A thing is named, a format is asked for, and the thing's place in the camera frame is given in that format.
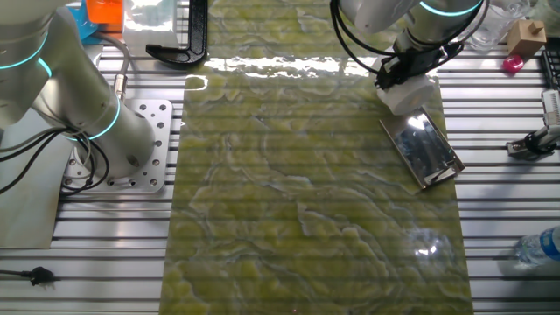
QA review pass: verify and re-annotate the orange toy shovel green handle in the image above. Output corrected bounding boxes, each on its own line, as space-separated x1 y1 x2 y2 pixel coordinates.
85 0 124 32

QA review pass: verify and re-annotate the translucent plastic box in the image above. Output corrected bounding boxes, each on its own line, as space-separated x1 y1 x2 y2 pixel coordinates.
122 0 179 56

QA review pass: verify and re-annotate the silver grille camera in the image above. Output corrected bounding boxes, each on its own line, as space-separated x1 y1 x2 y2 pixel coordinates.
541 89 560 128

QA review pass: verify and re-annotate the clear glass pitcher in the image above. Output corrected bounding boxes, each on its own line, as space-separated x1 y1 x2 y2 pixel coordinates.
470 0 533 54

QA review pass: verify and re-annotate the white toilet paper roll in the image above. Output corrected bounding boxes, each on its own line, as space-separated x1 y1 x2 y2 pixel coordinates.
376 73 438 116

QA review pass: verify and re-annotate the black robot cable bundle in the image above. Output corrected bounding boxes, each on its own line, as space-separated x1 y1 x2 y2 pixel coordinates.
0 126 111 196

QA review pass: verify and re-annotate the grey cable with metal connector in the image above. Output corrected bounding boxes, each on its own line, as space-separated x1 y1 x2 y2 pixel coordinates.
94 32 132 102

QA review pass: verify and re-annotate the black C-clamp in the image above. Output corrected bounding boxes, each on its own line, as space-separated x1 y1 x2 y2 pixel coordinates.
145 0 209 67

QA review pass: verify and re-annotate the clear water bottle blue cap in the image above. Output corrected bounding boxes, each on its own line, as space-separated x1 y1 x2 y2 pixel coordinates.
514 226 560 268

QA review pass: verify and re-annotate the pink round toy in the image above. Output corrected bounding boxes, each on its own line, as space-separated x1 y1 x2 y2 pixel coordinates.
501 54 525 74

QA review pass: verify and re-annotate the green marble pattern mat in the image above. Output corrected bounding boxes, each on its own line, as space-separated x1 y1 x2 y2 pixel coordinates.
157 0 474 315

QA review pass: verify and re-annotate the wooden block toy with peg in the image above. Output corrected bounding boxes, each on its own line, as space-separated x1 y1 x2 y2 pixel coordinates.
507 19 548 58

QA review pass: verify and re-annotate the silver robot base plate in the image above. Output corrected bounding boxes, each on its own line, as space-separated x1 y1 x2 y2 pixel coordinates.
60 98 174 194

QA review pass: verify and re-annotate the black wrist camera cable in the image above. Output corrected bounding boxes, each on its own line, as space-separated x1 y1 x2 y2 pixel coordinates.
328 0 466 87

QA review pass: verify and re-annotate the black power plug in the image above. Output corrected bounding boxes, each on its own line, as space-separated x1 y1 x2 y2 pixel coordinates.
0 265 61 288

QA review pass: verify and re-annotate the black keyboard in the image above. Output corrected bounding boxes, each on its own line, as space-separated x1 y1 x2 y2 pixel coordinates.
540 48 560 91

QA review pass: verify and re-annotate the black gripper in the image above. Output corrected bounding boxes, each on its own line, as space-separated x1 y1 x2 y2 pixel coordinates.
374 46 445 92

